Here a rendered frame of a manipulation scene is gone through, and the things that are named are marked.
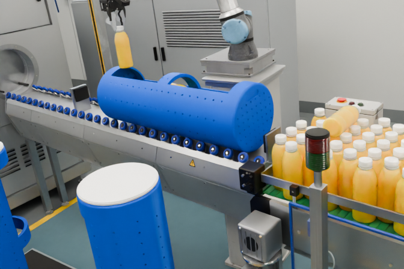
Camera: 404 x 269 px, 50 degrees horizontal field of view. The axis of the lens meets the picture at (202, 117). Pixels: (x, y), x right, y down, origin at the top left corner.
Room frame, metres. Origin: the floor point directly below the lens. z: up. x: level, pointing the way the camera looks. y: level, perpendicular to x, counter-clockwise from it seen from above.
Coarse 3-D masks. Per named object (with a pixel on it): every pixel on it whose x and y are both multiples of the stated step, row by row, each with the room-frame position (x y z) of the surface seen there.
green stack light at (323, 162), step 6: (306, 156) 1.02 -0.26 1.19; (312, 156) 1.00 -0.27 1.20; (318, 156) 0.99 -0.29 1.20; (324, 156) 0.99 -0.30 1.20; (306, 162) 1.02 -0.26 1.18; (312, 162) 1.00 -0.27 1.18; (318, 162) 0.99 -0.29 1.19; (324, 162) 0.99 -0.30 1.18; (312, 168) 1.00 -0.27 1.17; (318, 168) 0.99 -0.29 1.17; (324, 168) 0.99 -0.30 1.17
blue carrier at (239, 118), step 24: (120, 72) 2.21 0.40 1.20; (120, 96) 1.97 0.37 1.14; (144, 96) 1.86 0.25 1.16; (168, 96) 1.77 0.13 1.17; (192, 96) 1.68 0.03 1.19; (216, 96) 1.61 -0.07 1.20; (240, 96) 1.55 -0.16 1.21; (264, 96) 1.65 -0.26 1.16; (120, 120) 2.07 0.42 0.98; (144, 120) 1.87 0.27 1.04; (168, 120) 1.74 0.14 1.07; (192, 120) 1.64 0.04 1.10; (216, 120) 1.55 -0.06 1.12; (240, 120) 1.53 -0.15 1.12; (264, 120) 1.64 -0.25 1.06; (216, 144) 1.62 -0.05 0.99; (240, 144) 1.52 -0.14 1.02
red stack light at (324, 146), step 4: (328, 136) 1.01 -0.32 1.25; (308, 140) 1.01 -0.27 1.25; (312, 140) 1.00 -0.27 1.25; (316, 140) 1.00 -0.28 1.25; (320, 140) 0.99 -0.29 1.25; (324, 140) 0.99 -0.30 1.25; (328, 140) 1.00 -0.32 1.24; (308, 144) 1.01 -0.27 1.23; (312, 144) 1.00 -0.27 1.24; (316, 144) 0.99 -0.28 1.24; (320, 144) 0.99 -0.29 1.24; (324, 144) 0.99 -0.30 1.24; (328, 144) 1.00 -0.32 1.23; (308, 148) 1.01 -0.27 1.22; (312, 148) 1.00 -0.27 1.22; (316, 148) 0.99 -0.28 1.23; (320, 148) 0.99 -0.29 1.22; (324, 148) 0.99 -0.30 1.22; (328, 148) 1.00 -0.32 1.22; (308, 152) 1.01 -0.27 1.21; (312, 152) 1.00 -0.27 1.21; (316, 152) 0.99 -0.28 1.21; (320, 152) 0.99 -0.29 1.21; (324, 152) 0.99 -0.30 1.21
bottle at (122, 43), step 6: (120, 36) 2.09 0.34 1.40; (126, 36) 2.11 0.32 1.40; (120, 42) 2.09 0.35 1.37; (126, 42) 2.10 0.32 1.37; (120, 48) 2.09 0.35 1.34; (126, 48) 2.09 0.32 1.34; (120, 54) 2.09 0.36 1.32; (126, 54) 2.09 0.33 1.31; (120, 60) 2.09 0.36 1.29; (126, 60) 2.09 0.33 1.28; (132, 60) 2.12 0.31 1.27; (120, 66) 2.10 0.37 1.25; (126, 66) 2.09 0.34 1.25
